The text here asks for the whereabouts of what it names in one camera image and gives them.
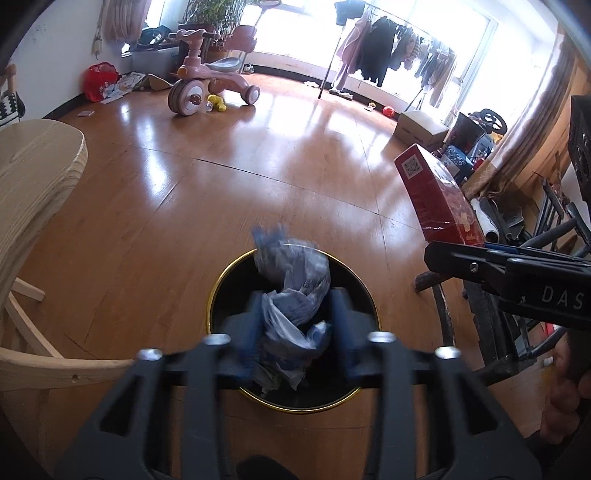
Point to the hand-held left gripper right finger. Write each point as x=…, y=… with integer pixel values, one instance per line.
x=346, y=337

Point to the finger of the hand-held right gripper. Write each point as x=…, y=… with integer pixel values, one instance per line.
x=461, y=261
x=505, y=249

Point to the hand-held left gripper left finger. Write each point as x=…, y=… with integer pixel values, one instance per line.
x=247, y=337

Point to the black gold-rimmed trash bin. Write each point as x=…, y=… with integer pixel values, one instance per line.
x=224, y=300

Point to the red box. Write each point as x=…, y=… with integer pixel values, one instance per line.
x=438, y=203

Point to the blue white plastic wrapper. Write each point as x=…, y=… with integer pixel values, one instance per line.
x=295, y=286

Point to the person's right hand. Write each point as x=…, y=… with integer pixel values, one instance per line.
x=561, y=397

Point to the white roll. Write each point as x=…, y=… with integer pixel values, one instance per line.
x=487, y=221

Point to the black metal folding frames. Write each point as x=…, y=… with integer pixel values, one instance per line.
x=489, y=314

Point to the blue patterned bag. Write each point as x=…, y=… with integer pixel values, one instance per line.
x=458, y=157

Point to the black toy car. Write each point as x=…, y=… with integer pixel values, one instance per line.
x=487, y=123

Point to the beige patterned curtain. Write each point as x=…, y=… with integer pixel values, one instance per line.
x=526, y=120

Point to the cardboard box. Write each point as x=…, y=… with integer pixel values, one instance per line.
x=420, y=129

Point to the red ball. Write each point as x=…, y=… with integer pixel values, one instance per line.
x=388, y=111

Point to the light wooden chair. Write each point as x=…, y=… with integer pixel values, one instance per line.
x=46, y=369

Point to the row of hanging clothes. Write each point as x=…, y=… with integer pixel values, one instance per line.
x=378, y=50

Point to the white slippers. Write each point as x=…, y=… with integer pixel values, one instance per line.
x=311, y=84

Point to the yellow toy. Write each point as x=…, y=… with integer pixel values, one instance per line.
x=216, y=104

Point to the metal clothes rack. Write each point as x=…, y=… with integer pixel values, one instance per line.
x=324, y=69

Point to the pink tricycle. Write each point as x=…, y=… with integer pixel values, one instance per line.
x=198, y=74

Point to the cardboard piece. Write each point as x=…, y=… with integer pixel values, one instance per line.
x=158, y=82

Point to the small card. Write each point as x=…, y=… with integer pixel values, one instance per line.
x=86, y=113

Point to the pile of paper leaflets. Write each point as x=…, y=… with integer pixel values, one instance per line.
x=122, y=87

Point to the pale storage box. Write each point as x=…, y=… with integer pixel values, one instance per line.
x=150, y=60

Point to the red plastic bag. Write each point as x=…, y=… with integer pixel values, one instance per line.
x=99, y=83

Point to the potted plant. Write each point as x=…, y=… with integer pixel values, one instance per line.
x=212, y=16

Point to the curtain tassel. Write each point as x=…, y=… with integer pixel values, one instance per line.
x=98, y=44

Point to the brown patterned curtain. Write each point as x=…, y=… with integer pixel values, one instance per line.
x=124, y=21

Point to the wooden frame sofa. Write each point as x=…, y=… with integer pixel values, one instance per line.
x=10, y=78

